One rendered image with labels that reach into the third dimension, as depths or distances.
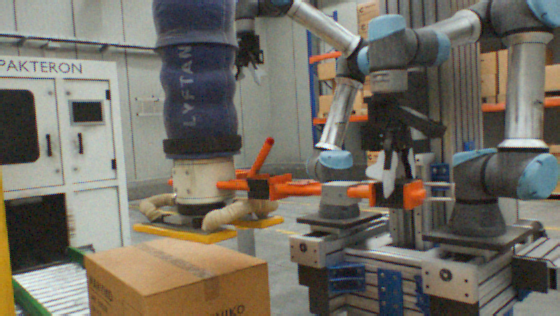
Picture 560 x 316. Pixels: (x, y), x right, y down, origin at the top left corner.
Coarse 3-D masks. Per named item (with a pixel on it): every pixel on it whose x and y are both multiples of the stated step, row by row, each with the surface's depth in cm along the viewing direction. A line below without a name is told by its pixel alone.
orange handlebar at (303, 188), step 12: (228, 180) 126; (240, 180) 124; (300, 180) 108; (312, 180) 109; (276, 192) 110; (288, 192) 107; (300, 192) 104; (312, 192) 102; (348, 192) 96; (360, 192) 94; (420, 192) 87
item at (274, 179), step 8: (248, 176) 114; (256, 176) 116; (264, 176) 118; (272, 176) 119; (280, 176) 111; (288, 176) 114; (248, 184) 112; (256, 184) 111; (264, 184) 109; (272, 184) 109; (248, 192) 113; (256, 192) 111; (264, 192) 110; (272, 192) 109; (272, 200) 109
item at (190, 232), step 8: (136, 224) 131; (144, 224) 130; (152, 224) 127; (160, 224) 127; (168, 224) 126; (176, 224) 125; (184, 224) 125; (192, 224) 124; (200, 224) 119; (144, 232) 128; (152, 232) 125; (160, 232) 122; (168, 232) 120; (176, 232) 118; (184, 232) 117; (192, 232) 116; (200, 232) 114; (208, 232) 113; (216, 232) 115; (224, 232) 114; (232, 232) 116; (192, 240) 114; (200, 240) 111; (208, 240) 110; (216, 240) 111; (224, 240) 114
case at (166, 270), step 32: (96, 256) 161; (128, 256) 158; (160, 256) 155; (192, 256) 153; (224, 256) 150; (96, 288) 155; (128, 288) 127; (160, 288) 122; (192, 288) 125; (224, 288) 132; (256, 288) 139
